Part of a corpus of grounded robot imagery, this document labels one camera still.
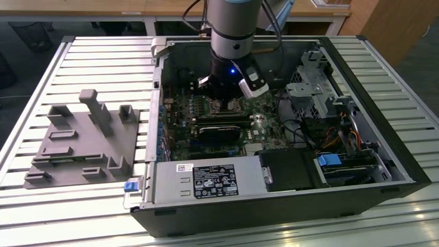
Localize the black power supply label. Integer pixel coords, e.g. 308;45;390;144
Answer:
192;164;238;199

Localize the grey power supply unit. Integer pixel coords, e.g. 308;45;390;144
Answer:
151;155;274;204

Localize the small silver heat sink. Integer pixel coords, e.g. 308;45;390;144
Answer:
244;143;263;156

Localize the black mesh waste bin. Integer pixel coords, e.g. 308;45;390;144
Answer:
8;22;55;52

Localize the black RAM stick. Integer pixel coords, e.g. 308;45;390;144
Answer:
196;120;251;128
195;116;250;122

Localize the silver metal drive cage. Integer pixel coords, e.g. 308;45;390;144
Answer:
284;50;359;119

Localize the black open PC case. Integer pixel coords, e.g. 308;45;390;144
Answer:
128;34;433;239

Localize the wooden desk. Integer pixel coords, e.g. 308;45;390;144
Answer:
0;0;353;36

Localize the CPU socket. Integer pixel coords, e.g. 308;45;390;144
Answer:
206;96;247;115

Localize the black plastic air shroud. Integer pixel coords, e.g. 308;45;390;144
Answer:
256;148;330;192

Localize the wooden cabinet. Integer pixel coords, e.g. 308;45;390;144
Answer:
339;0;439;66

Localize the black power cable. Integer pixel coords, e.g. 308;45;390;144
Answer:
280;118;316;149

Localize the grey parts rack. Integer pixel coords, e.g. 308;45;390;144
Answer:
22;89;142;190

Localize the yellow orange wire bundle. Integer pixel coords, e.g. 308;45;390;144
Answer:
326;125;363;152

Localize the green motherboard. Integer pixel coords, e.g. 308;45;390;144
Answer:
160;83;292;162

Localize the black camera cable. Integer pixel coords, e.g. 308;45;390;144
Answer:
262;0;287;80

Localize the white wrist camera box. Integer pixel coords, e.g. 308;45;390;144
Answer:
238;61;271;99

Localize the blue disk carrier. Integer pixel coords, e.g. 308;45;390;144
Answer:
316;153;343;168

